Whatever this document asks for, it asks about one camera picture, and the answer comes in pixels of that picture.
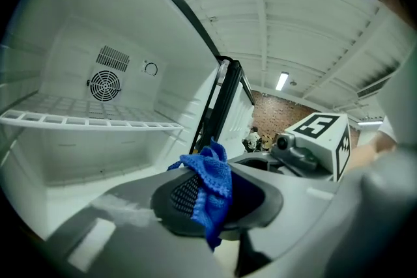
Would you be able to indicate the blue cleaning cloth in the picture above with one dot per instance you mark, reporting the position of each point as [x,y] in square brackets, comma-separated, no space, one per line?
[215,172]

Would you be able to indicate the person's white shirt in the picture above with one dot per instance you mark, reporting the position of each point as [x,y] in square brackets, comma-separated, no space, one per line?
[404,101]

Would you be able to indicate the white plastic grid shelf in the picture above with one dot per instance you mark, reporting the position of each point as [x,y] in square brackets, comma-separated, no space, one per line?
[65,120]

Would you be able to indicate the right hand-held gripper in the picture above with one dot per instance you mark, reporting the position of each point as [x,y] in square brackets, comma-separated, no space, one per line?
[319,140]

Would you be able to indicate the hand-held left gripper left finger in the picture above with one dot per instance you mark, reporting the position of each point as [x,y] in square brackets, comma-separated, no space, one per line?
[130,237]

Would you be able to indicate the ceiling tube light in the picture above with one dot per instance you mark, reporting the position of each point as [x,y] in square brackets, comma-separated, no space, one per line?
[282,81]
[369,123]

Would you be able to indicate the black mini fridge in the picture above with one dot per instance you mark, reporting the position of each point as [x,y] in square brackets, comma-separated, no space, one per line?
[97,9]

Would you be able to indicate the white fridge door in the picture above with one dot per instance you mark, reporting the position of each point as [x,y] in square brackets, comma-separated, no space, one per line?
[239,114]

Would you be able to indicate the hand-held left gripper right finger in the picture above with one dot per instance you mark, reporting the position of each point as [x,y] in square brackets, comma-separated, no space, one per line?
[293,211]

